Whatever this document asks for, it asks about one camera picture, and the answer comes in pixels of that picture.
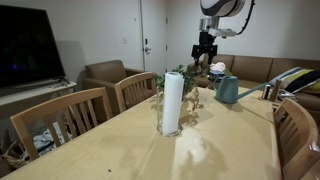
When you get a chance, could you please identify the white door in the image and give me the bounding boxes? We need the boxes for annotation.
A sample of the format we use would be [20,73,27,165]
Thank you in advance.
[140,0,167,74]

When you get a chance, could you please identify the black flat screen television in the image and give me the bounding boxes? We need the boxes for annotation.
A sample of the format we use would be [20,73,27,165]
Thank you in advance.
[0,5,65,88]

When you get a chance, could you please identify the metal paper towel holder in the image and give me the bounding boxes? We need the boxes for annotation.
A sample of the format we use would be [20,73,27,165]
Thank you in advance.
[156,88,182,137]

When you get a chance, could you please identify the wicker basket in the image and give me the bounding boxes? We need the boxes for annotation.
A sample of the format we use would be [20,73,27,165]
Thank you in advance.
[2,141,28,169]

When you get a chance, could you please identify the white paper towel roll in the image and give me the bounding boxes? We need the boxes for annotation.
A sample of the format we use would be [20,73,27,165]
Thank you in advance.
[162,72,184,135]

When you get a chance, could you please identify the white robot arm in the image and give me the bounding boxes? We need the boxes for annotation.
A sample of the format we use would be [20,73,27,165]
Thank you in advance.
[191,0,255,66]

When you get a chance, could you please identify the right wooden chair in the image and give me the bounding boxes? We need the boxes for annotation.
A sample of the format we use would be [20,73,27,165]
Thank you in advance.
[274,98,320,180]

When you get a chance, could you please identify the striped throw pillow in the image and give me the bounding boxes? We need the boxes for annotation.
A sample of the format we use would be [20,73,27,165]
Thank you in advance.
[269,67,320,94]

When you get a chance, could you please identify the wooden chair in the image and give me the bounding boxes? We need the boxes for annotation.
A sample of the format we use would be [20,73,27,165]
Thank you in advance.
[11,87,113,161]
[274,98,320,180]
[115,72,156,112]

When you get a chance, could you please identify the near left wooden chair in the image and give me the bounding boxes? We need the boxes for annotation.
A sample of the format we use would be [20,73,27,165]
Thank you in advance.
[11,87,113,161]

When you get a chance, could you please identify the small dark cylinder can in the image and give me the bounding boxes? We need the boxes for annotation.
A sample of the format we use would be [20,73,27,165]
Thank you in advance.
[261,84,271,99]

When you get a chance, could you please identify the white tv stand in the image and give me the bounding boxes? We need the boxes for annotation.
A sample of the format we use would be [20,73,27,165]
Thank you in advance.
[0,81,77,106]

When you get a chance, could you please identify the far left wooden chair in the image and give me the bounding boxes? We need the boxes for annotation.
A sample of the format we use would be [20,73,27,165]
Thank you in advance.
[115,72,156,112]

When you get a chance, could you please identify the teal watering can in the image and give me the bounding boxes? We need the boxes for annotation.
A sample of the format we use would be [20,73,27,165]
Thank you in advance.
[213,76,267,104]

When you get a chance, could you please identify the pink white cloth bundle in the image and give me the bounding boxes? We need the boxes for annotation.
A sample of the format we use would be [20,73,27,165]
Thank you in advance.
[209,62,226,72]

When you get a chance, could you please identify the brown leather armchair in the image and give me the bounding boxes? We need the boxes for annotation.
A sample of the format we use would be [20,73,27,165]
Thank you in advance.
[82,60,144,115]

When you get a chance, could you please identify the brown leather sofa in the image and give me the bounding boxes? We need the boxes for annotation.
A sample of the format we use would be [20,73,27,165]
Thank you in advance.
[187,53,320,124]

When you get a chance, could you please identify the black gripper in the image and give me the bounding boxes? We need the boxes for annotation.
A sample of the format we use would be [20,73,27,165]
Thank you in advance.
[191,32,218,69]

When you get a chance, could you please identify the green potted plant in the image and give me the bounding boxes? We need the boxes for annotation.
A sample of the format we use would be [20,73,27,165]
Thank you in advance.
[154,64,209,112]

